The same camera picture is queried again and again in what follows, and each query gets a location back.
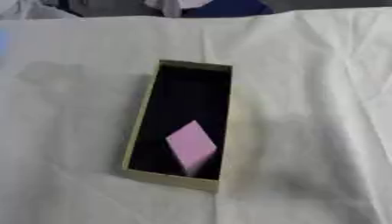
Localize tan cardboard box black inside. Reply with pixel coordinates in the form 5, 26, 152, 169
121, 59, 235, 193

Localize pink square block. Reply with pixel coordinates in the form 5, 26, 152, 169
165, 119, 220, 177

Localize person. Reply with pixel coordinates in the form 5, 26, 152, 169
142, 0, 276, 18

